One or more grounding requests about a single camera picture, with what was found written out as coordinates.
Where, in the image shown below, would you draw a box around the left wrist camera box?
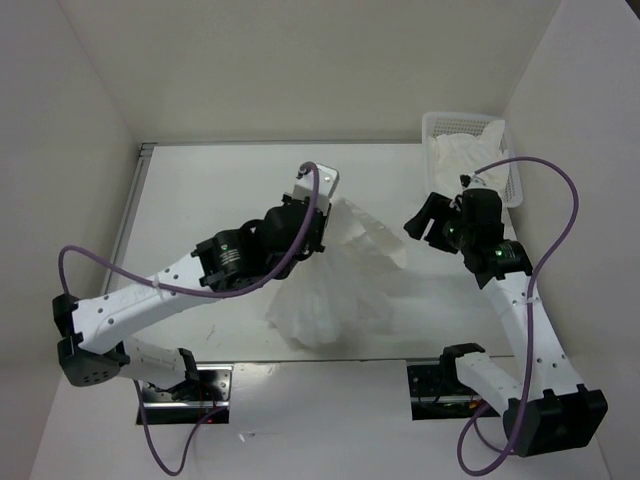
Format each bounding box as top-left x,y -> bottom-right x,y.
291,162 -> 340,209

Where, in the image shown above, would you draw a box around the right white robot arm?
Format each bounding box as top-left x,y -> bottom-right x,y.
404,188 -> 608,457

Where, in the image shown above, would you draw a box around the white perforated plastic basket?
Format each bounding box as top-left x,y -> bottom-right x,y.
421,110 -> 525,210

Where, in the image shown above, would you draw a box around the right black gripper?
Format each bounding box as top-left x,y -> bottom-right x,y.
403,191 -> 474,254

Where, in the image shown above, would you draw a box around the white pleated skirt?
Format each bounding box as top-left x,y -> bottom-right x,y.
265,197 -> 407,350

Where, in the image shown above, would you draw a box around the white skirts in basket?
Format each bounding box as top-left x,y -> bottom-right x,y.
430,119 -> 512,199

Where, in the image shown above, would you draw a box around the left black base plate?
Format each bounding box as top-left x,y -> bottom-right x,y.
141,363 -> 234,426

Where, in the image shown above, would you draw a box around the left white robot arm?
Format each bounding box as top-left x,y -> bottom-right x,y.
52,195 -> 331,400

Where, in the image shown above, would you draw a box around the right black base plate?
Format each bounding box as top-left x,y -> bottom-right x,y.
406,361 -> 482,421

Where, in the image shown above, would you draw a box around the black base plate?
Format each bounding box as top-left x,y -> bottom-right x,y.
406,361 -> 482,421
141,363 -> 234,426

